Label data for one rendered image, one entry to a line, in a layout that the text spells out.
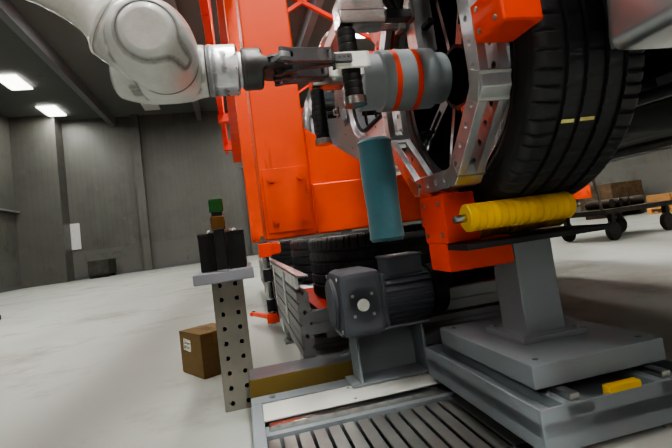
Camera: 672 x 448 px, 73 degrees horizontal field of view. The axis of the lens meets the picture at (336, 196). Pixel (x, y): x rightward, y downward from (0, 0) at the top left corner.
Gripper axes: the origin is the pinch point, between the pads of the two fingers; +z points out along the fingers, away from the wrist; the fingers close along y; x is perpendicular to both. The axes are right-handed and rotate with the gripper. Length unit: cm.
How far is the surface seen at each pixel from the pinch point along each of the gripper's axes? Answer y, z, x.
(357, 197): -60, 14, -21
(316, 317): -70, -2, -58
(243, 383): -73, -28, -75
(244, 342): -73, -26, -62
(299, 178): -59, -4, -13
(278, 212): -60, -12, -23
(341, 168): -61, 11, -11
